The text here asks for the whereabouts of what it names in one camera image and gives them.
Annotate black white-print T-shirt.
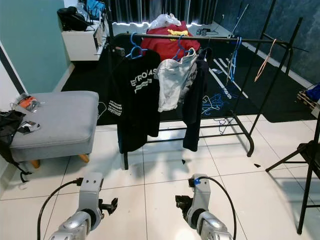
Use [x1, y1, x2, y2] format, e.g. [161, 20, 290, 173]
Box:
[111, 47, 162, 154]

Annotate blue plastic hanger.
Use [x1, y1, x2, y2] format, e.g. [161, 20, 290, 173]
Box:
[172, 35, 196, 62]
[127, 32, 148, 60]

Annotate orange hanger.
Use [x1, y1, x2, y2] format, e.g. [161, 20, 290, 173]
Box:
[254, 38, 278, 83]

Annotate dark navy garment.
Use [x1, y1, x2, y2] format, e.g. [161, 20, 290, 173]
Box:
[181, 47, 210, 152]

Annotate packed socks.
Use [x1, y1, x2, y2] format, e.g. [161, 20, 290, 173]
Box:
[17, 120, 42, 135]

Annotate orange packet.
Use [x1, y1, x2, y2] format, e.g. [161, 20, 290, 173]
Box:
[16, 94, 43, 113]

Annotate black floor rug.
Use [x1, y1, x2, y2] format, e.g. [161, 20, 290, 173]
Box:
[61, 34, 311, 126]

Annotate black tripod stand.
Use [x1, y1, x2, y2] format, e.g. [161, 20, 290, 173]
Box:
[265, 107, 320, 236]

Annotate blue hangers bundle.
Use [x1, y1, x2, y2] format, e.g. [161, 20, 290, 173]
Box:
[226, 36, 243, 83]

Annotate red cloth covered table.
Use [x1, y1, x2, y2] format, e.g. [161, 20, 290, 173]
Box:
[140, 21, 201, 62]

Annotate wooden pallet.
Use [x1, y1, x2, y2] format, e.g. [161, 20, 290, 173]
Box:
[296, 91, 320, 113]

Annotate white cabinet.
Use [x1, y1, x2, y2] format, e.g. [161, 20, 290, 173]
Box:
[61, 20, 106, 62]

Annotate black metal clothes rack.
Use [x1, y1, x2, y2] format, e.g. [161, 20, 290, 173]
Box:
[105, 0, 311, 171]

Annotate yellow cloth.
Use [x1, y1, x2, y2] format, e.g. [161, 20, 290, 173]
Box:
[167, 29, 190, 38]

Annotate blue cloth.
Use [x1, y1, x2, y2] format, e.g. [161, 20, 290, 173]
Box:
[304, 82, 320, 103]

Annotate white plastic bag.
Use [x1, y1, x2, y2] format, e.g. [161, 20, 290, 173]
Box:
[147, 13, 182, 30]

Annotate dark curtain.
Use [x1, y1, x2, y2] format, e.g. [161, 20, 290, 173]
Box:
[110, 0, 218, 25]

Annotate blue head mop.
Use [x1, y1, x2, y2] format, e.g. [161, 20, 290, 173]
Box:
[230, 4, 250, 36]

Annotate blue bag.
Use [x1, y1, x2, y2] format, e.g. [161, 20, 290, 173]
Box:
[86, 0, 106, 21]

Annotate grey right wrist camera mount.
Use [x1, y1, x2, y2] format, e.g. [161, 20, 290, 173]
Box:
[189, 174, 212, 213]

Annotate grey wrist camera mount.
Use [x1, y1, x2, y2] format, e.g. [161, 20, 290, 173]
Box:
[189, 174, 212, 213]
[78, 172, 105, 216]

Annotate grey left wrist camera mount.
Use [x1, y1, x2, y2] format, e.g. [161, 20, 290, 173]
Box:
[78, 172, 105, 216]

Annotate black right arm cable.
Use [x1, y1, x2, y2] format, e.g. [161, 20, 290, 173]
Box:
[190, 175, 238, 240]

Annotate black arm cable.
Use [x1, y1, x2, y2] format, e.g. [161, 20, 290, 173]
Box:
[190, 175, 238, 240]
[37, 177, 84, 240]

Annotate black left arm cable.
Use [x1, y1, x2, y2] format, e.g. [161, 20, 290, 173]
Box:
[37, 177, 84, 240]

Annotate tangled blue wire hangers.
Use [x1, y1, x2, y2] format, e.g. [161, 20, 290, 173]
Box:
[201, 92, 231, 117]

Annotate black strapped bag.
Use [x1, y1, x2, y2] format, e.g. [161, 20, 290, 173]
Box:
[0, 110, 33, 183]

